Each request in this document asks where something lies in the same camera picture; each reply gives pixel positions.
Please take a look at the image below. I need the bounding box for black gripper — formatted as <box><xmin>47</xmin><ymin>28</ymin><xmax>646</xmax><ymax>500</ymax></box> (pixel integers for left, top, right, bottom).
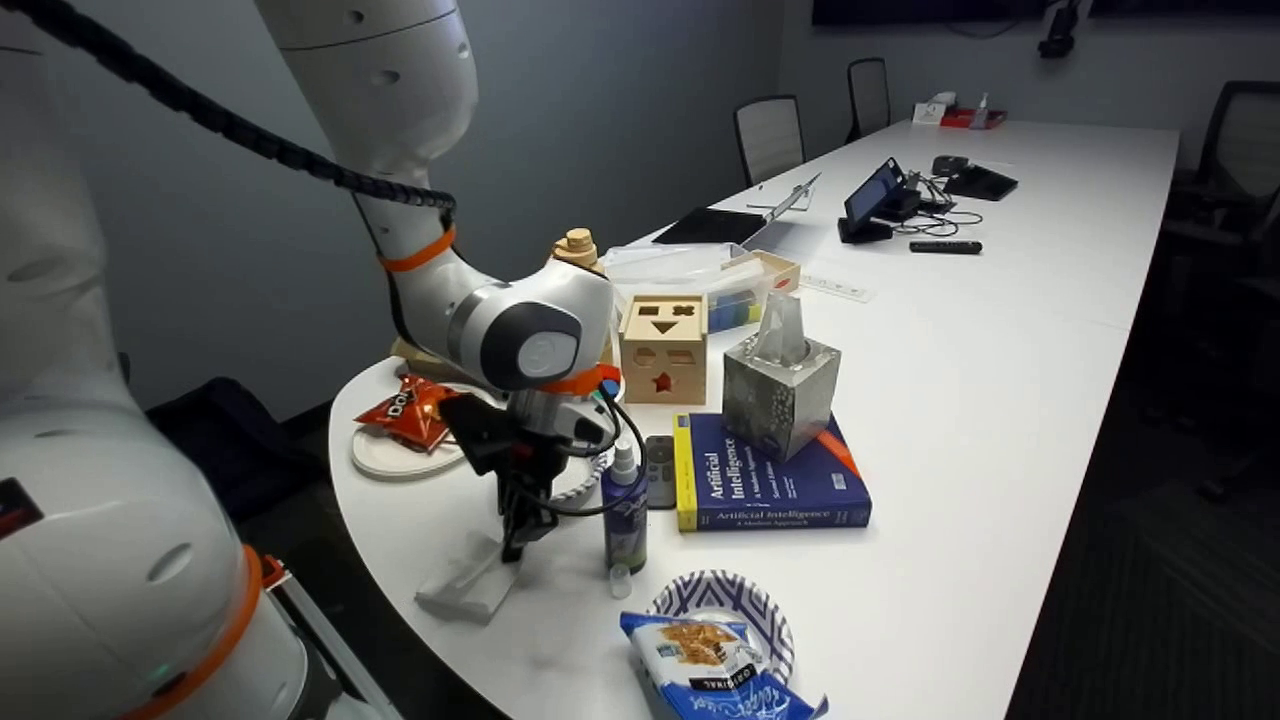
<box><xmin>486</xmin><ymin>442</ymin><xmax>575</xmax><ymax>568</ymax></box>

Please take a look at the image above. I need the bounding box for blue spray bottle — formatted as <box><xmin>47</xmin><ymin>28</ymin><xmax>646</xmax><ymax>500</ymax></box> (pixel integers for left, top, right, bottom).
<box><xmin>596</xmin><ymin>442</ymin><xmax>654</xmax><ymax>575</ymax></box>

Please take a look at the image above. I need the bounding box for black phone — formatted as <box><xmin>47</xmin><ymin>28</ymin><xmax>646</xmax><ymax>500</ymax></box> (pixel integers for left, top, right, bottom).
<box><xmin>641</xmin><ymin>431</ymin><xmax>679</xmax><ymax>515</ymax></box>

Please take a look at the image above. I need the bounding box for white plate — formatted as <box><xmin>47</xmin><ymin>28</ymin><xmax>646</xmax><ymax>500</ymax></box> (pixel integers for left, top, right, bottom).
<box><xmin>346</xmin><ymin>398</ymin><xmax>473</xmax><ymax>490</ymax></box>

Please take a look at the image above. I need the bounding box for red chips bag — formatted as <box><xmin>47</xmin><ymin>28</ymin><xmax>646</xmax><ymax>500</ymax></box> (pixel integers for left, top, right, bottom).
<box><xmin>352</xmin><ymin>373</ymin><xmax>458</xmax><ymax>457</ymax></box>

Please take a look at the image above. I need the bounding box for long brown cardboard box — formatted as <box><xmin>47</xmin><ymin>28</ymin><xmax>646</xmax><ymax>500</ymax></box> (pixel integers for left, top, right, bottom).
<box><xmin>389</xmin><ymin>336</ymin><xmax>454</xmax><ymax>393</ymax></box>

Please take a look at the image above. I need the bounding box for blue snack bag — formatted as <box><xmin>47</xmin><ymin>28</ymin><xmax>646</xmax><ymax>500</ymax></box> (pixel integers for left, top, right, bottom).
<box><xmin>617</xmin><ymin>607</ymin><xmax>833</xmax><ymax>720</ymax></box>

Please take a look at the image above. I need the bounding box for wooden shape sorter box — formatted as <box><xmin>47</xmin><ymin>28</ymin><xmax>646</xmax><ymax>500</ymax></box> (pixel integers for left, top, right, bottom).
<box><xmin>617</xmin><ymin>291</ymin><xmax>710</xmax><ymax>407</ymax></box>

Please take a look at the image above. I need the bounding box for blue hardcover book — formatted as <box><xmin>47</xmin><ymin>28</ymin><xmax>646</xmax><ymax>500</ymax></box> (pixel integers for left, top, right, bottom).
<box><xmin>668</xmin><ymin>407</ymin><xmax>877</xmax><ymax>535</ymax></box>

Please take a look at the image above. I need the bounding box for tan water bottle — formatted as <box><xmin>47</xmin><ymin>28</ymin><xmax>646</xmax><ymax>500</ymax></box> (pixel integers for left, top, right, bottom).
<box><xmin>549</xmin><ymin>224</ymin><xmax>609</xmax><ymax>274</ymax></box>

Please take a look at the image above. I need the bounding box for grey tissue box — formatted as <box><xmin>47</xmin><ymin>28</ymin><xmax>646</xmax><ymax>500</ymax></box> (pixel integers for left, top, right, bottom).
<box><xmin>718</xmin><ymin>290</ymin><xmax>846</xmax><ymax>466</ymax></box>

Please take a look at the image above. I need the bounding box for clear plastic container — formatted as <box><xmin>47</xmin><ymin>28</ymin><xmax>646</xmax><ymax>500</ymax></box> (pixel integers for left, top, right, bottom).
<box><xmin>704</xmin><ymin>245</ymin><xmax>804</xmax><ymax>336</ymax></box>

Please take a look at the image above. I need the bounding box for grey mesh office chair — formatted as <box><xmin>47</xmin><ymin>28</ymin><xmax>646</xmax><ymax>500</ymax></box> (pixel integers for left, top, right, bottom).
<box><xmin>730</xmin><ymin>94</ymin><xmax>811</xmax><ymax>188</ymax></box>
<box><xmin>842</xmin><ymin>51</ymin><xmax>895</xmax><ymax>146</ymax></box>

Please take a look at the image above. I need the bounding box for black tablet on stand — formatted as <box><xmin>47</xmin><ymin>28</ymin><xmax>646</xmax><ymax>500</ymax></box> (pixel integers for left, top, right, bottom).
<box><xmin>836</xmin><ymin>155</ymin><xmax>926</xmax><ymax>250</ymax></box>

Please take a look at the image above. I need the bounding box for black remote control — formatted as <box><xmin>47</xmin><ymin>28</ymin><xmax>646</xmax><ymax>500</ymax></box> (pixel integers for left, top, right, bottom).
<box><xmin>906</xmin><ymin>235</ymin><xmax>989</xmax><ymax>262</ymax></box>

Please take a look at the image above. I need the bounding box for black pouch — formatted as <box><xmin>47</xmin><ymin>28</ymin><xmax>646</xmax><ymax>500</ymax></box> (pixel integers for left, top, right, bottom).
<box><xmin>926</xmin><ymin>151</ymin><xmax>1019</xmax><ymax>203</ymax></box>

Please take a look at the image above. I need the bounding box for white small box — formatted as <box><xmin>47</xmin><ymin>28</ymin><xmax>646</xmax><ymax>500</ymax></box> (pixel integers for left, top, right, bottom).
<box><xmin>906</xmin><ymin>94</ymin><xmax>958</xmax><ymax>133</ymax></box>

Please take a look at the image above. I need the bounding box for red flat box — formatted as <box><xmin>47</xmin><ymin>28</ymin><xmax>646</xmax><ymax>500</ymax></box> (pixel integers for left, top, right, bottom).
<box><xmin>936</xmin><ymin>100</ymin><xmax>1011</xmax><ymax>138</ymax></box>

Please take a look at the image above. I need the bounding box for black webcam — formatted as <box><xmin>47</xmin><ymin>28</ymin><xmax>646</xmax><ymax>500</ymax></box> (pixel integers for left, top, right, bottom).
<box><xmin>1036</xmin><ymin>0</ymin><xmax>1091</xmax><ymax>65</ymax></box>

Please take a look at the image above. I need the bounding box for black office chair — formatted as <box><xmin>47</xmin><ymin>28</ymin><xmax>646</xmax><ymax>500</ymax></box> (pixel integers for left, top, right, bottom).
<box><xmin>1168</xmin><ymin>77</ymin><xmax>1280</xmax><ymax>278</ymax></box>

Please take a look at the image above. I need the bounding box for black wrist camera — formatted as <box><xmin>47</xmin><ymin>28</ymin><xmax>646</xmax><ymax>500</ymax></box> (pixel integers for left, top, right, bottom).
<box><xmin>437</xmin><ymin>389</ymin><xmax>540</xmax><ymax>480</ymax></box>

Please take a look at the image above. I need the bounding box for thin black camera cable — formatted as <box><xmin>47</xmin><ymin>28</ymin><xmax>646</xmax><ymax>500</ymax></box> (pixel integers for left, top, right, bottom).
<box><xmin>540</xmin><ymin>393</ymin><xmax>653</xmax><ymax>521</ymax></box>

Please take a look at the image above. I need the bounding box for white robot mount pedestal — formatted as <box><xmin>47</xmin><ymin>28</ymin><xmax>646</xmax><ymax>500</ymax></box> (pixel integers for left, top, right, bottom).
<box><xmin>263</xmin><ymin>557</ymin><xmax>406</xmax><ymax>720</ymax></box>

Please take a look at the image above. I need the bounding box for white cable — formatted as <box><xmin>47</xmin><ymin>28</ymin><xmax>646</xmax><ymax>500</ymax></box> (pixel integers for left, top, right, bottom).
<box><xmin>900</xmin><ymin>198</ymin><xmax>968</xmax><ymax>245</ymax></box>

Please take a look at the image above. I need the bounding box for black corrugated cable conduit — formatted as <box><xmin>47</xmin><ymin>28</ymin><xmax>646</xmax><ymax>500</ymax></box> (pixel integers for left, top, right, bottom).
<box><xmin>0</xmin><ymin>0</ymin><xmax>458</xmax><ymax>343</ymax></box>

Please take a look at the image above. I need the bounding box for wall television screen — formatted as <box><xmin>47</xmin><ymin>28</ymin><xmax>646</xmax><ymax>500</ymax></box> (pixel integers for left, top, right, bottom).
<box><xmin>811</xmin><ymin>0</ymin><xmax>1280</xmax><ymax>33</ymax></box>

